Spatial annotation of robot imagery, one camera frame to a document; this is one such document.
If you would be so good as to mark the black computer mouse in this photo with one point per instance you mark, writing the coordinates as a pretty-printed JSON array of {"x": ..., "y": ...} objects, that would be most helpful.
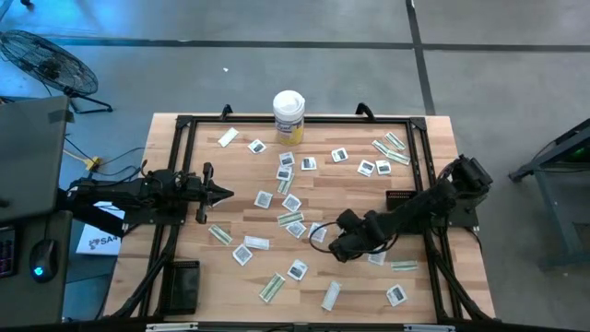
[{"x": 43, "y": 258}]

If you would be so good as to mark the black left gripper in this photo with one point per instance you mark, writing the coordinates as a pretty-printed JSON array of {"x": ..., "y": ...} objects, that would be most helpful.
[{"x": 205, "y": 193}]

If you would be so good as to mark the black aluminium table frame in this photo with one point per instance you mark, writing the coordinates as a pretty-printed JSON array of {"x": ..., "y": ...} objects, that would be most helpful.
[{"x": 345, "y": 120}]

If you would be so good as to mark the black floor fan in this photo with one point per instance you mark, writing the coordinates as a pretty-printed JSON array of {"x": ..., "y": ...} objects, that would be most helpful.
[{"x": 50, "y": 64}]

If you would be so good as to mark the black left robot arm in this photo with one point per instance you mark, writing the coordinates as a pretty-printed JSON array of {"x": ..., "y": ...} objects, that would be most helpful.
[{"x": 138, "y": 189}]

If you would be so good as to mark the dark metal cart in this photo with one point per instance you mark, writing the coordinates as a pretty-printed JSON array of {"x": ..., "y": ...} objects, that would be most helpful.
[{"x": 558, "y": 221}]

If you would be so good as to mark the black keyboard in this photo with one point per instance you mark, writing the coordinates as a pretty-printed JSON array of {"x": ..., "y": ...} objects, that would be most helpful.
[{"x": 7, "y": 253}]

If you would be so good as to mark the green striped bandage packet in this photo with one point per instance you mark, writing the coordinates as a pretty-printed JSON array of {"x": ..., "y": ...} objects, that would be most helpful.
[
  {"x": 290, "y": 218},
  {"x": 399, "y": 158},
  {"x": 395, "y": 141},
  {"x": 404, "y": 265},
  {"x": 285, "y": 188},
  {"x": 380, "y": 146},
  {"x": 272, "y": 288},
  {"x": 220, "y": 234}
]

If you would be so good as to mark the silver metal bracket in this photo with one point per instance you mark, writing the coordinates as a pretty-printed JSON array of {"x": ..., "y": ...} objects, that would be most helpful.
[
  {"x": 170, "y": 327},
  {"x": 428, "y": 328}
]

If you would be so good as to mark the white square wipe packet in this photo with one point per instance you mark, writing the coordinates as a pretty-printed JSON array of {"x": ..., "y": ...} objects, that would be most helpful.
[
  {"x": 383, "y": 167},
  {"x": 298, "y": 269},
  {"x": 296, "y": 229},
  {"x": 286, "y": 159},
  {"x": 377, "y": 259},
  {"x": 284, "y": 173},
  {"x": 397, "y": 295},
  {"x": 291, "y": 203},
  {"x": 318, "y": 233},
  {"x": 366, "y": 168},
  {"x": 263, "y": 199},
  {"x": 257, "y": 146},
  {"x": 309, "y": 163},
  {"x": 339, "y": 155},
  {"x": 242, "y": 254}
]

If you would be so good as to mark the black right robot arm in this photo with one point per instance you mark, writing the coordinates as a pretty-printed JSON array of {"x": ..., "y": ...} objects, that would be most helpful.
[{"x": 415, "y": 207}]

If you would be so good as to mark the grey desk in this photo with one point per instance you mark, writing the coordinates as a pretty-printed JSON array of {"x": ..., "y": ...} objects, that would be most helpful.
[{"x": 46, "y": 304}]

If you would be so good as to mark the yellow power plug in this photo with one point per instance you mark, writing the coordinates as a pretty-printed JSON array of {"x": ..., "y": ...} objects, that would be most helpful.
[{"x": 94, "y": 162}]

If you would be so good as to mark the plain white long packet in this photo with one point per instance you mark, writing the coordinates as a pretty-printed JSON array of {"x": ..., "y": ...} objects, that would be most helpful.
[
  {"x": 228, "y": 137},
  {"x": 331, "y": 296},
  {"x": 256, "y": 243}
]

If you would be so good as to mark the small black floor object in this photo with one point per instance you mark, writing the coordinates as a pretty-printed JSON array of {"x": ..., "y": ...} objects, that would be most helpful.
[{"x": 27, "y": 2}]

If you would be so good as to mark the black slanted beam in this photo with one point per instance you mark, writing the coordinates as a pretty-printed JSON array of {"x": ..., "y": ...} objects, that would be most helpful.
[{"x": 92, "y": 214}]

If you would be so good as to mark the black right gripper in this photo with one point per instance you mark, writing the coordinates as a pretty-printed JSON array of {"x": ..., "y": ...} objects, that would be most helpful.
[{"x": 357, "y": 230}]

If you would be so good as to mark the white printed paper sheet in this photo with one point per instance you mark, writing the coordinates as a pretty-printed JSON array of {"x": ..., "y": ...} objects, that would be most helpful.
[{"x": 103, "y": 244}]

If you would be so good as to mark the grey flat monitor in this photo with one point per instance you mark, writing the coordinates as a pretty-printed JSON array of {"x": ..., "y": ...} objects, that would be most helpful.
[{"x": 32, "y": 157}]

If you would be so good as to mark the yellow Lysol wipes canister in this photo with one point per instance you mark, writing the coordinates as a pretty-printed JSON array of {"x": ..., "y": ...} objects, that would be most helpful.
[{"x": 289, "y": 120}]

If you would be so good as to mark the black mesh basket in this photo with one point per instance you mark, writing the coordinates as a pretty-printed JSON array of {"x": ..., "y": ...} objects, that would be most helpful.
[
  {"x": 182, "y": 288},
  {"x": 398, "y": 199}
]

